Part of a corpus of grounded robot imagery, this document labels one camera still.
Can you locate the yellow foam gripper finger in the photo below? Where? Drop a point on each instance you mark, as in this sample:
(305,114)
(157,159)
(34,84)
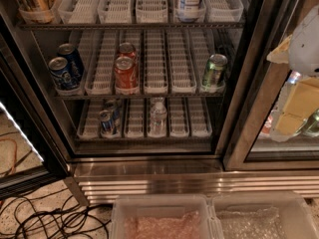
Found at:
(302,102)
(280,54)

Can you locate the redbull can shelf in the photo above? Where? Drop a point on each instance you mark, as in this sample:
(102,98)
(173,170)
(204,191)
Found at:
(107,123)
(112,105)

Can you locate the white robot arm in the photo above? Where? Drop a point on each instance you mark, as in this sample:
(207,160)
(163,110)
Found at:
(300,51)

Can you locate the closed glass fridge door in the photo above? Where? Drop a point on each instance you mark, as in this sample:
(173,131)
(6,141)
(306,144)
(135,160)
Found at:
(256,92)

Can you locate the red can behind glass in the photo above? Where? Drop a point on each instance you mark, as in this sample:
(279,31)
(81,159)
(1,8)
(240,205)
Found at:
(265,131)

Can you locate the green soda can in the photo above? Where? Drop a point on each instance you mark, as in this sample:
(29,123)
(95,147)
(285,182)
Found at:
(214,71)

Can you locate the rear red coke can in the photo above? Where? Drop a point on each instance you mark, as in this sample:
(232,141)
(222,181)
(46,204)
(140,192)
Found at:
(128,51)

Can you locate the red coke can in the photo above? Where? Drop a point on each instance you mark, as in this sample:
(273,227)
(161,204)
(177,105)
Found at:
(128,51)
(126,73)

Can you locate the front red coke can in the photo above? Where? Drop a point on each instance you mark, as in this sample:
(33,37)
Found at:
(126,73)

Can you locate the rear blue pepsi can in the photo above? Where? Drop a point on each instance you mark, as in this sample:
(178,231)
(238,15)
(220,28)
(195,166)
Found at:
(71,54)

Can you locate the blue pepsi can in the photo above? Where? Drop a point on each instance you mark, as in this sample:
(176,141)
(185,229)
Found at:
(71,54)
(61,74)

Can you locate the stainless steel fridge base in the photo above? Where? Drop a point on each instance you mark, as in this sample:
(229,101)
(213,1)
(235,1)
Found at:
(101,182)

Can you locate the front blue pepsi can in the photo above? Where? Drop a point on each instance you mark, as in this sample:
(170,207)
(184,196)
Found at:
(61,74)

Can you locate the open fridge door left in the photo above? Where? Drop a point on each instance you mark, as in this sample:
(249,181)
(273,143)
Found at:
(15,106)

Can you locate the right clear plastic bin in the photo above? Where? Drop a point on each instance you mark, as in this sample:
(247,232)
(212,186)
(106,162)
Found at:
(295,215)

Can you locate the clear plastic bin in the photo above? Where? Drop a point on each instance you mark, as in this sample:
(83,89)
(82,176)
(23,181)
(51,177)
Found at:
(295,215)
(165,205)

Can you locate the clear bubble wrap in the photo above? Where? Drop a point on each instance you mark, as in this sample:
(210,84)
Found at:
(258,224)

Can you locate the clear water bottle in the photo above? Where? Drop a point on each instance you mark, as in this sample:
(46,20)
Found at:
(158,114)

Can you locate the pink bubble wrap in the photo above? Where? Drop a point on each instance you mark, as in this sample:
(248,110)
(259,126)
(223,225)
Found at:
(184,227)

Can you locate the left clear plastic bin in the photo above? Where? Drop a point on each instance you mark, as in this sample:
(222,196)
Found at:
(165,205)

